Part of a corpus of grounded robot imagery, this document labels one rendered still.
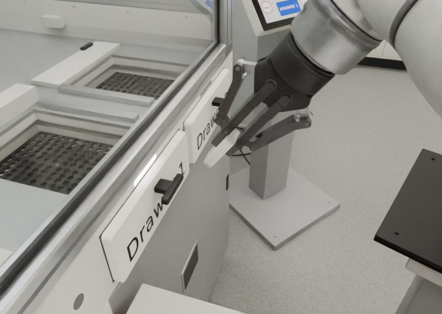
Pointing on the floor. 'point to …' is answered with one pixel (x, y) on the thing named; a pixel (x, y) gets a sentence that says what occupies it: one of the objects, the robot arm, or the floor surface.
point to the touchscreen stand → (276, 182)
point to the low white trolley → (171, 303)
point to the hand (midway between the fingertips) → (221, 147)
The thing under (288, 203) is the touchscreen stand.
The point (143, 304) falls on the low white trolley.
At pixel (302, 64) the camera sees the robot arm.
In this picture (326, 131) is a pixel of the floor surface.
